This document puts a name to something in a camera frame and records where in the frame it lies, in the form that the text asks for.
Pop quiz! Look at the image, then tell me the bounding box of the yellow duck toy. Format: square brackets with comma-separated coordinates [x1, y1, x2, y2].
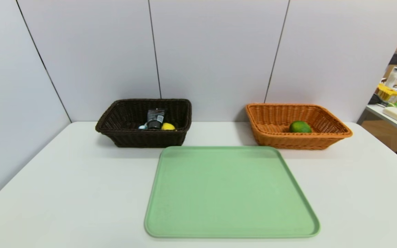
[138, 122, 176, 131]

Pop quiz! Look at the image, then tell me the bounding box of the black cosmetic tube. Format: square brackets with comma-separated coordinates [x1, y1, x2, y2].
[146, 108, 165, 130]

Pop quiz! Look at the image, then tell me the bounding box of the green lime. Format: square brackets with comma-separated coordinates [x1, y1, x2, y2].
[289, 120, 312, 133]

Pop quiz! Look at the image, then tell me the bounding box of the dark brown wicker basket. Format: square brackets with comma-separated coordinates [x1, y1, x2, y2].
[95, 99, 192, 148]

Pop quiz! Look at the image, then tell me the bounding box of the orange wicker basket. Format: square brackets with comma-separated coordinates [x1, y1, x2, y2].
[245, 103, 353, 150]

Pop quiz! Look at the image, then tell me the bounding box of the light green plastic tray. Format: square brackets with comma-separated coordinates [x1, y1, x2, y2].
[144, 146, 320, 238]

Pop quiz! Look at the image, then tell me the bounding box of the dark green object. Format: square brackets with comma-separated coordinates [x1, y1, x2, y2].
[368, 93, 388, 105]

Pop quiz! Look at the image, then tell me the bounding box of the yellow box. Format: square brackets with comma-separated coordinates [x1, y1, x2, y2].
[376, 83, 397, 103]

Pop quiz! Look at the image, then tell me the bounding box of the clear plastic bottle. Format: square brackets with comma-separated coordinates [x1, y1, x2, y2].
[386, 66, 397, 87]

